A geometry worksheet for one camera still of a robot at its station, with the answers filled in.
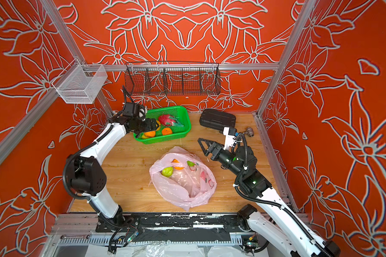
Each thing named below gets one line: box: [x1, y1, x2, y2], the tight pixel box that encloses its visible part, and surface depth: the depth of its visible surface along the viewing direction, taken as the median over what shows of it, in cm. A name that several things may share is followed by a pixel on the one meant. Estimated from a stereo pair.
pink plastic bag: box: [149, 145, 218, 212], surface depth 78 cm
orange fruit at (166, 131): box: [161, 127, 173, 136], surface depth 106 cm
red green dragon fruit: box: [158, 114, 185, 127], surface depth 109 cm
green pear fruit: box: [161, 166, 174, 178], surface depth 87 cm
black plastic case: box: [199, 108, 237, 132], surface depth 109 cm
